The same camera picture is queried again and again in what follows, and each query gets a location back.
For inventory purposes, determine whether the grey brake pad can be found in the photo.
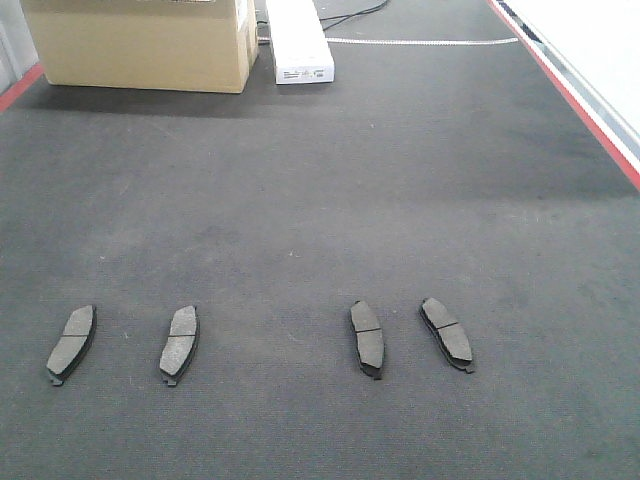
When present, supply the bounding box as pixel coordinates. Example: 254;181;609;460
350;300;385;380
420;298;475;374
159;305;199;387
46;304;97;386

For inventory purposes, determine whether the black conveyor belt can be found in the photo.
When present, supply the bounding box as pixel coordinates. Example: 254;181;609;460
1;1;639;479

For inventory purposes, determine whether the white carton box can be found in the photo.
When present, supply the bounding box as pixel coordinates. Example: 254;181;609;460
266;0;335;85

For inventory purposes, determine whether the brown cardboard box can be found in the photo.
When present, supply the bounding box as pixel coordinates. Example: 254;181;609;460
21;1;258;93

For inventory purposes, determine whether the white machine housing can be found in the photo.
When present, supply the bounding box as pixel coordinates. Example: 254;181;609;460
506;1;639;163

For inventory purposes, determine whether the black floor cable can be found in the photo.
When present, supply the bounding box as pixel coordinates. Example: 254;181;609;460
318;0;390;32

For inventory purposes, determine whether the red conveyor side rail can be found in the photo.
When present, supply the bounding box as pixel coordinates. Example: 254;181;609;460
488;1;639;190

